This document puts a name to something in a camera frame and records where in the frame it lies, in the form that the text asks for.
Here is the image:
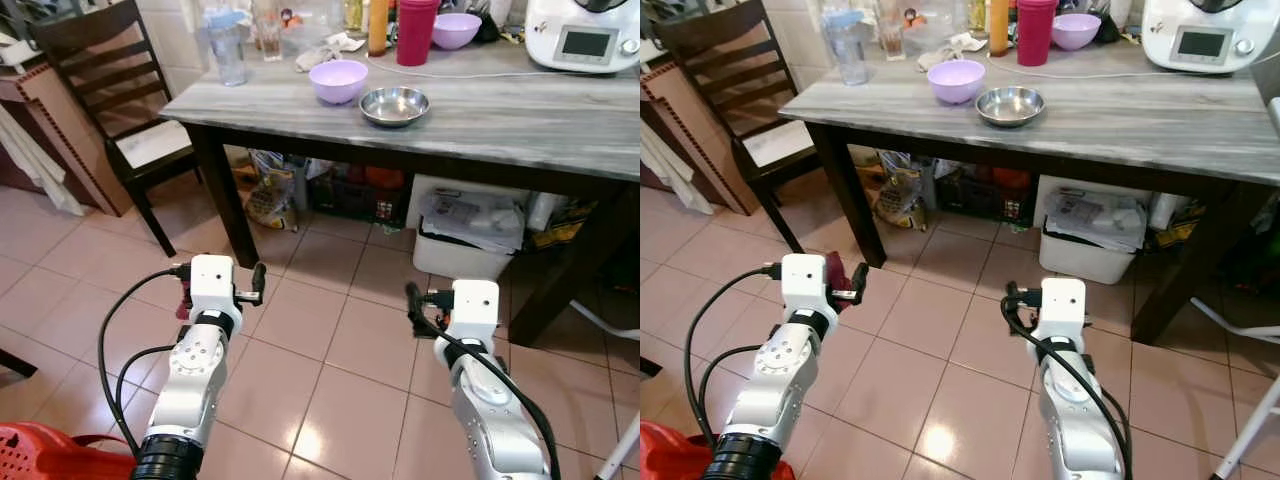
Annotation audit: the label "white kitchen machine with display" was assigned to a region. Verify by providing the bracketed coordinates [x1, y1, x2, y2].
[1141, 0, 1257, 74]
[524, 0, 641, 74]

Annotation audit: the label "orange sauce bottle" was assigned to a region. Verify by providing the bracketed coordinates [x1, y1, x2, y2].
[987, 0, 1011, 58]
[367, 0, 390, 57]

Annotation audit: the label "white power cable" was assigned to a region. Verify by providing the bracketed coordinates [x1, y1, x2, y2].
[987, 54, 1149, 82]
[364, 54, 533, 82]

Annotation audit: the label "clear lidded plastic container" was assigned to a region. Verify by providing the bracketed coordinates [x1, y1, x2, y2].
[902, 0, 967, 51]
[280, 0, 347, 51]

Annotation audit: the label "stainless steel bowl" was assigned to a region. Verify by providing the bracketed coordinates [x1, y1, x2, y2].
[975, 86, 1047, 129]
[359, 86, 432, 129]

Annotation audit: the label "printed plastic bag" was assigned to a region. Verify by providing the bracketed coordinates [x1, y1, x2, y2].
[872, 150, 929, 232]
[244, 150, 303, 232]

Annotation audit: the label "black storage crate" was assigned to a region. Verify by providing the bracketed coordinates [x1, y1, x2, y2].
[933, 163, 1037, 225]
[308, 163, 411, 227]

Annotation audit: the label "white folded slats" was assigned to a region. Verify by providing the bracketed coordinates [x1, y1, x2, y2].
[640, 118, 717, 217]
[0, 100, 87, 217]

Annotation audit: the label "crumpled grey white cloth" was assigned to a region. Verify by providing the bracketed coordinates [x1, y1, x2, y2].
[294, 32, 367, 72]
[917, 32, 990, 72]

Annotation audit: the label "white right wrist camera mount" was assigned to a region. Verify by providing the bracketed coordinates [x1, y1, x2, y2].
[1039, 277, 1088, 348]
[449, 279, 500, 348]

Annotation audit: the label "yellow black bag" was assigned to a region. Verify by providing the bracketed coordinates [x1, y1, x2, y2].
[528, 195, 586, 249]
[1148, 195, 1206, 253]

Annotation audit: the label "lilac plastic bowl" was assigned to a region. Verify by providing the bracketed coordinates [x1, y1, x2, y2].
[432, 12, 483, 51]
[309, 59, 370, 106]
[1051, 12, 1103, 52]
[927, 59, 988, 106]

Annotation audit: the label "clear drinking glass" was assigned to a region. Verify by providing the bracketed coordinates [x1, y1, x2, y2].
[254, 0, 284, 62]
[877, 0, 907, 62]

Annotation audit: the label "white papers stack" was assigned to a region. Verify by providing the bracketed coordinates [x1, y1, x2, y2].
[418, 188, 527, 253]
[1043, 188, 1149, 253]

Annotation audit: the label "white metal tube frame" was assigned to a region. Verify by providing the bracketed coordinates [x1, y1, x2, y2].
[1188, 295, 1280, 480]
[570, 298, 641, 480]

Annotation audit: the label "dark table with grey top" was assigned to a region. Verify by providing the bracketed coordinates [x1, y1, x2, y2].
[779, 42, 1280, 346]
[160, 40, 641, 346]

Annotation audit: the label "clear pitcher with blue lid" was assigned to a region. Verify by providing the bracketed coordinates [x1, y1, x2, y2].
[204, 8, 250, 87]
[827, 9, 872, 87]

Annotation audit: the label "brown cardboard board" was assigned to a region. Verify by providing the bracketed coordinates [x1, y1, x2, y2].
[0, 62, 136, 217]
[640, 60, 763, 217]

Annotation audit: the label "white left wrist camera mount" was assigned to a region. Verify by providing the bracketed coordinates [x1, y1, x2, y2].
[780, 253, 830, 323]
[188, 254, 237, 323]

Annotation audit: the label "magenta lidded plastic tumbler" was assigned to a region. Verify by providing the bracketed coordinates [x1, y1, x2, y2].
[396, 0, 440, 67]
[1016, 0, 1060, 68]

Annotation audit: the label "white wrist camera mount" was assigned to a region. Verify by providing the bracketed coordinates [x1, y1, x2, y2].
[1039, 277, 1088, 348]
[449, 279, 500, 348]
[188, 254, 237, 323]
[780, 253, 830, 323]

